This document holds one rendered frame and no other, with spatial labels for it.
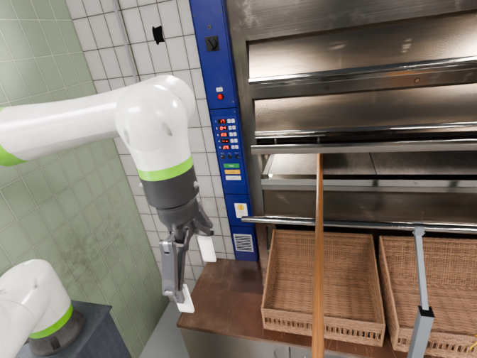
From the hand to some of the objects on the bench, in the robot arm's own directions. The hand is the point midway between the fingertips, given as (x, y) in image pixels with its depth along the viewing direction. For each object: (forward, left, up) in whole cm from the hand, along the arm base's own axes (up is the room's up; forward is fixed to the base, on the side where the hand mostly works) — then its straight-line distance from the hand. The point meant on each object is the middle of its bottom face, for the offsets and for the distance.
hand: (198, 279), depth 60 cm
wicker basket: (+84, +73, -89) cm, 143 cm away
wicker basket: (+25, +74, -89) cm, 119 cm away
